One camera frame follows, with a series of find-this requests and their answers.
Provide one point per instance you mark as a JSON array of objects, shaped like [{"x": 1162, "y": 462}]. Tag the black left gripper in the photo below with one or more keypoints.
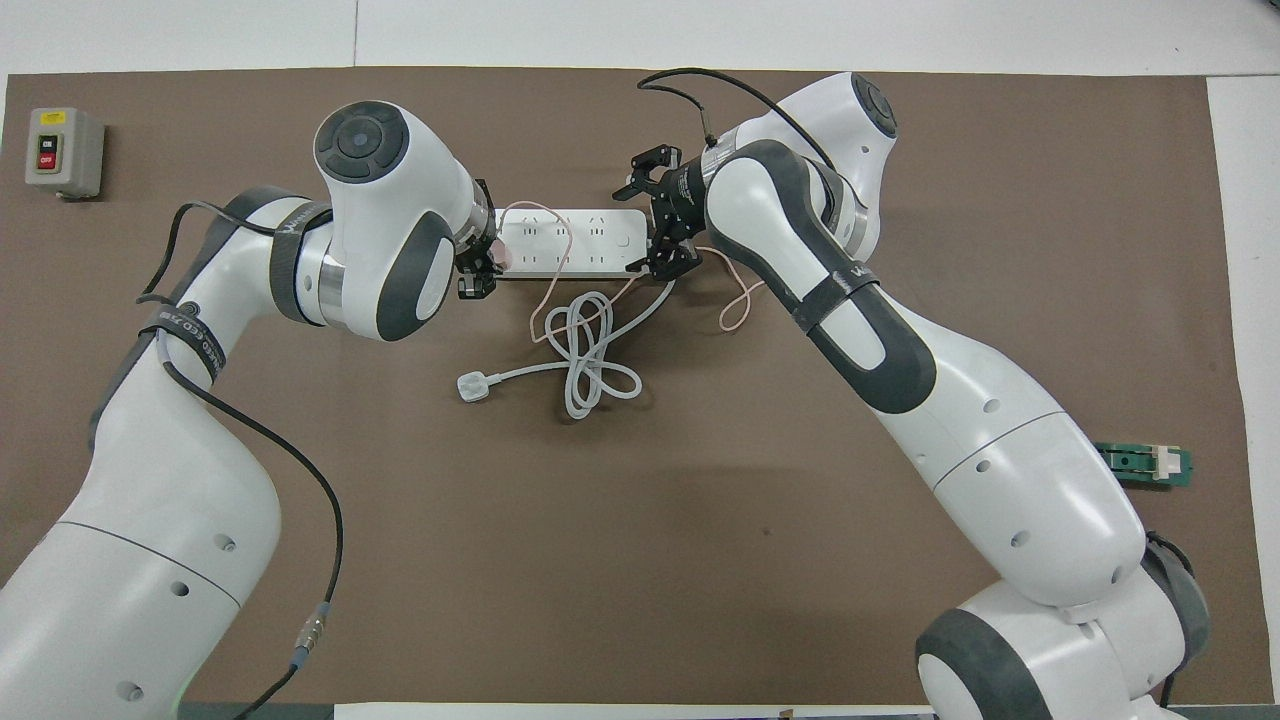
[{"x": 484, "y": 215}]

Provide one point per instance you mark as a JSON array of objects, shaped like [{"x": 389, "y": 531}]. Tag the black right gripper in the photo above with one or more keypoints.
[{"x": 685, "y": 200}]

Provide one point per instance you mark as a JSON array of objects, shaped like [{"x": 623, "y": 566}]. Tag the white power strip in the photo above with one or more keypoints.
[{"x": 580, "y": 245}]

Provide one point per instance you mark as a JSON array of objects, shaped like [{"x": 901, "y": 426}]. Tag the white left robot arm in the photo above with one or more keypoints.
[{"x": 200, "y": 420}]

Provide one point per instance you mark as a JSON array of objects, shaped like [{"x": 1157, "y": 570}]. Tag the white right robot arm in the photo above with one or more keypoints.
[{"x": 960, "y": 400}]

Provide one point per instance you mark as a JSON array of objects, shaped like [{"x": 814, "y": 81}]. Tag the brown table mat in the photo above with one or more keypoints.
[{"x": 620, "y": 560}]

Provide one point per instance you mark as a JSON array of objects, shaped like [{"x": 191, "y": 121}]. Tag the grey push-button switch box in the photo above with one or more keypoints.
[{"x": 68, "y": 152}]

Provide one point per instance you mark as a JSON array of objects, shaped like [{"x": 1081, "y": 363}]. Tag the green knife switch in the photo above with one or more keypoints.
[{"x": 1150, "y": 465}]

